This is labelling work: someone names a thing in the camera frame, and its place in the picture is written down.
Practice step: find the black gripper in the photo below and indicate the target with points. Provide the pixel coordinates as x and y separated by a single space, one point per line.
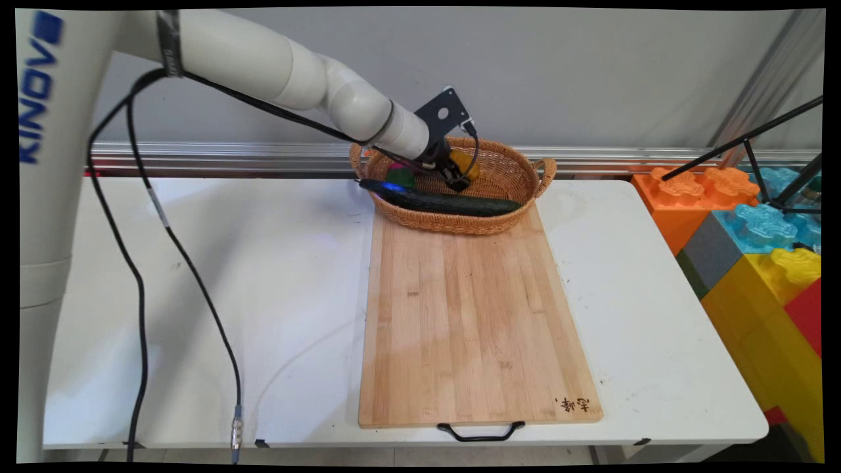
437 156

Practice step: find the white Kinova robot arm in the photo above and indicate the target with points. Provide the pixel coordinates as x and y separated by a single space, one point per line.
223 56

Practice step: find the brown potato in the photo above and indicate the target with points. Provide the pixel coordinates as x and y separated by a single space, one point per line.
472 164

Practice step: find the dark green cucumber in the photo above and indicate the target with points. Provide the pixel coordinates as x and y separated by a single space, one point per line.
460 205

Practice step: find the woven wicker basket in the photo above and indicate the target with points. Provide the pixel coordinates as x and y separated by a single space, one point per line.
506 177

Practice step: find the green pepper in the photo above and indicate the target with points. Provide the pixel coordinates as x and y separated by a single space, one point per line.
401 180

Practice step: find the purple sweet potato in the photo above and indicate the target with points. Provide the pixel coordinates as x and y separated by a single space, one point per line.
399 167

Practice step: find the wooden cutting board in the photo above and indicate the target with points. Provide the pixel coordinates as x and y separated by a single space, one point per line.
470 315

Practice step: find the orange giant building block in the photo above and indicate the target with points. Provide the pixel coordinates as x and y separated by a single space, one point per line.
670 203

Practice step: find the grey giant building block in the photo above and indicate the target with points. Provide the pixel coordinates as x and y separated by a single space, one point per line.
709 253

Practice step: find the black tripod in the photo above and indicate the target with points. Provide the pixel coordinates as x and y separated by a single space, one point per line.
749 139

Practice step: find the blue giant building block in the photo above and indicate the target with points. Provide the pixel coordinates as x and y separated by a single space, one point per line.
762 223

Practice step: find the yellow giant building block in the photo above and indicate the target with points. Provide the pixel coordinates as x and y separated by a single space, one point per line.
755 328

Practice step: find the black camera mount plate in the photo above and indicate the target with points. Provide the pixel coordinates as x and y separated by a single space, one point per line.
443 113

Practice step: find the aluminium rail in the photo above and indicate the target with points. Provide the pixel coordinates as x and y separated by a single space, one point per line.
591 157

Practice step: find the aluminium diagonal post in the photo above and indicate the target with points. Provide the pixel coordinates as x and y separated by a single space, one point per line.
762 85

